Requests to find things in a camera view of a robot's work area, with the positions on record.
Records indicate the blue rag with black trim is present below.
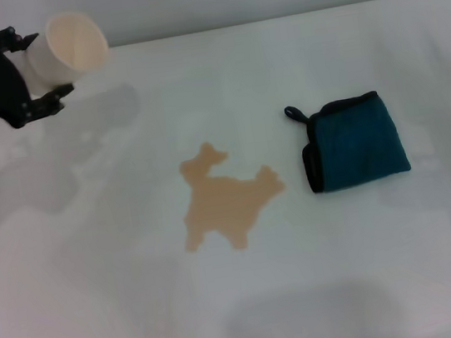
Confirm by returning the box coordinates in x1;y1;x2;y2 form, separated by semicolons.
282;87;414;199

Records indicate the white paper cup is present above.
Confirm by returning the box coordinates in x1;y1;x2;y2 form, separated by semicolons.
21;5;115;92

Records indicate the brown water stain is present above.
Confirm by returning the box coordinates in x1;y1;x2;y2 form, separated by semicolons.
170;131;295;259

